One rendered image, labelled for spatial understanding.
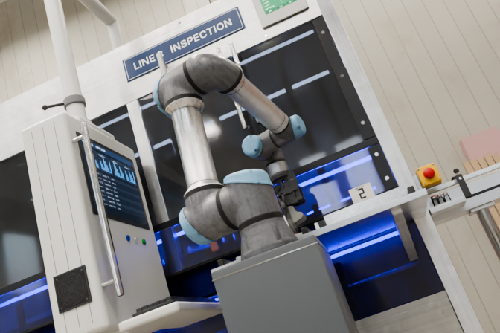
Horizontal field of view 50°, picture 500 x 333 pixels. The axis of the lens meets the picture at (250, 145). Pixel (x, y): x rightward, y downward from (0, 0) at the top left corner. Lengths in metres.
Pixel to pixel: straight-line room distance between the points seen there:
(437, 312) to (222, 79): 1.09
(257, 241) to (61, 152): 0.86
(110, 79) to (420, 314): 1.66
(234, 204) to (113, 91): 1.36
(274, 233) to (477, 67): 5.02
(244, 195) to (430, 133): 4.60
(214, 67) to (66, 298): 0.83
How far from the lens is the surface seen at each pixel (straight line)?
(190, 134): 1.49
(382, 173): 2.06
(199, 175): 1.43
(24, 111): 2.81
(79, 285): 1.75
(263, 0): 2.44
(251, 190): 1.30
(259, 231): 1.27
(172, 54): 2.48
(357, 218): 1.63
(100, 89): 2.60
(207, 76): 1.52
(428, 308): 2.01
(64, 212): 1.82
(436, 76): 6.04
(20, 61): 7.85
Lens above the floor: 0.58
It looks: 21 degrees up
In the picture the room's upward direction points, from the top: 19 degrees counter-clockwise
